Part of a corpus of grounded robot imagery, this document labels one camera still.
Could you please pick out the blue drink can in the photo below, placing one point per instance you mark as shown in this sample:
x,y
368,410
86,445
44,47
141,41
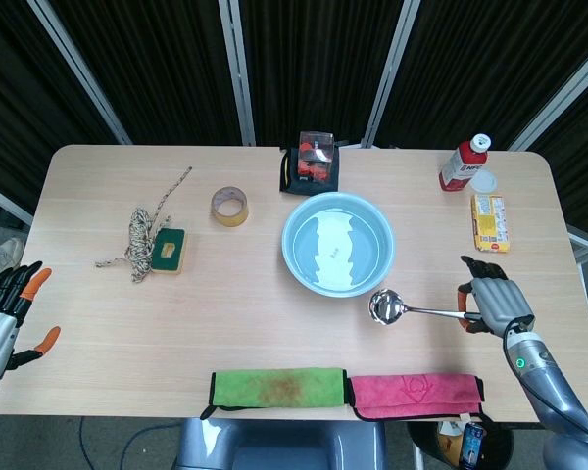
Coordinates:
x,y
473,443

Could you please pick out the white partition post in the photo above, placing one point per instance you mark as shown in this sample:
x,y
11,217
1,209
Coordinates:
x,y
237,73
78,68
389,78
558,98

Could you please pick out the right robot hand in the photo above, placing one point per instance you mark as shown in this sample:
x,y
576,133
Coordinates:
x,y
500,303

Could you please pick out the clear box with orange pieces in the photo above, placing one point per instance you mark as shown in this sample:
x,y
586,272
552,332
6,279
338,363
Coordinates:
x,y
316,156

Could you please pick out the black waste bin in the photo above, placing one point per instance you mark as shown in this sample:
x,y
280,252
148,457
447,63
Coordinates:
x,y
500,445

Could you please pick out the grey sneaker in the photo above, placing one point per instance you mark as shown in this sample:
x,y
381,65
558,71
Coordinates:
x,y
2,252

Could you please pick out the yellow cardboard packet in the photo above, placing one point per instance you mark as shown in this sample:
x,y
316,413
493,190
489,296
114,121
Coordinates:
x,y
490,225

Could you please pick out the grey robot torso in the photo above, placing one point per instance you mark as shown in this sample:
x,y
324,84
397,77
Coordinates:
x,y
279,445

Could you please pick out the green microfibre cloth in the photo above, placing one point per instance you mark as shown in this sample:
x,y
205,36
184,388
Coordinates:
x,y
279,389

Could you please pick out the red juice bottle white cap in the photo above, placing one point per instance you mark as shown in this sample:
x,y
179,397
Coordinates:
x,y
463,169

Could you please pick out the yellow sponge with green pad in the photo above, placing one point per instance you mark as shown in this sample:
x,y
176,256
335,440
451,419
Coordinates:
x,y
169,252

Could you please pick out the white round lid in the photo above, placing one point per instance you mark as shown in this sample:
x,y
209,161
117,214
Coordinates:
x,y
486,183

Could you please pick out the light blue plastic basin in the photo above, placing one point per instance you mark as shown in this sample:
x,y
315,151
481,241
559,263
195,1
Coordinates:
x,y
301,240

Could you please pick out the pink microfibre cloth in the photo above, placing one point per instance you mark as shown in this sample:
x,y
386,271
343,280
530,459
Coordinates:
x,y
411,394

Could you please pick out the yellowish adhesive tape roll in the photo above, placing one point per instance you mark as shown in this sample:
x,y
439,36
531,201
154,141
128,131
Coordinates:
x,y
230,218

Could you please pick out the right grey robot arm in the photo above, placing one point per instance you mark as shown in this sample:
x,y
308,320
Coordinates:
x,y
553,391

